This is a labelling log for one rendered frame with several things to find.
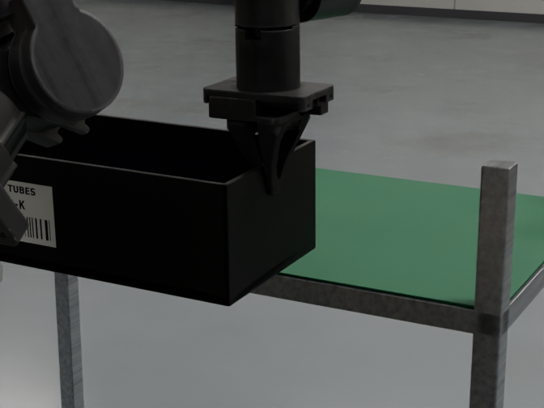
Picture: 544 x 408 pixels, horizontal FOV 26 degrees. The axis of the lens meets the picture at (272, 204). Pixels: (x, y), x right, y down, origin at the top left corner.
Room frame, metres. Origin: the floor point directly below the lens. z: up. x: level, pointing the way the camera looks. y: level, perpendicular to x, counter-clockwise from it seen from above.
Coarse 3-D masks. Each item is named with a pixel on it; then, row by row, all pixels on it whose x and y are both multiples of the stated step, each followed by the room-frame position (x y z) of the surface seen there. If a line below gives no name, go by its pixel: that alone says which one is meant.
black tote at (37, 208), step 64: (64, 128) 1.25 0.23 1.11; (128, 128) 1.21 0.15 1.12; (192, 128) 1.18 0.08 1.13; (64, 192) 1.05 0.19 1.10; (128, 192) 1.01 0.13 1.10; (192, 192) 0.98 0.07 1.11; (256, 192) 1.01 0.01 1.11; (0, 256) 1.09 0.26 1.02; (64, 256) 1.05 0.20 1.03; (128, 256) 1.02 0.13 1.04; (192, 256) 0.98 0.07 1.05; (256, 256) 1.01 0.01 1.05
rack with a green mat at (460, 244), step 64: (320, 192) 1.57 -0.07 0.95; (384, 192) 1.57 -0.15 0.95; (448, 192) 1.57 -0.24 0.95; (512, 192) 1.13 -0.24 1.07; (320, 256) 1.29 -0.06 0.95; (384, 256) 1.29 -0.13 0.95; (448, 256) 1.29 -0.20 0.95; (512, 256) 1.29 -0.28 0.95; (64, 320) 1.89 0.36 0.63; (448, 320) 1.14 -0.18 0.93; (512, 320) 1.16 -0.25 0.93; (64, 384) 1.90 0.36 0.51
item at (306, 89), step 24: (240, 48) 1.02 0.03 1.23; (264, 48) 1.01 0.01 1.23; (288, 48) 1.02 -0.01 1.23; (240, 72) 1.02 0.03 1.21; (264, 72) 1.01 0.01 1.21; (288, 72) 1.02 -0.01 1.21; (240, 96) 1.01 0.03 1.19; (264, 96) 1.00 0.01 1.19; (288, 96) 0.99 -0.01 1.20; (312, 96) 1.00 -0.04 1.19
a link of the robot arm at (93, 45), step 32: (0, 0) 0.82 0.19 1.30; (32, 0) 0.81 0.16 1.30; (64, 0) 0.83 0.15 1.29; (0, 32) 0.88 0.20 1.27; (32, 32) 0.80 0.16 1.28; (64, 32) 0.82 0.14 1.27; (96, 32) 0.84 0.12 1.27; (32, 64) 0.79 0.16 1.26; (64, 64) 0.81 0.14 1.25; (96, 64) 0.83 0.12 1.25; (32, 96) 0.80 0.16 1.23; (64, 96) 0.80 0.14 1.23; (96, 96) 0.82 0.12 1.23
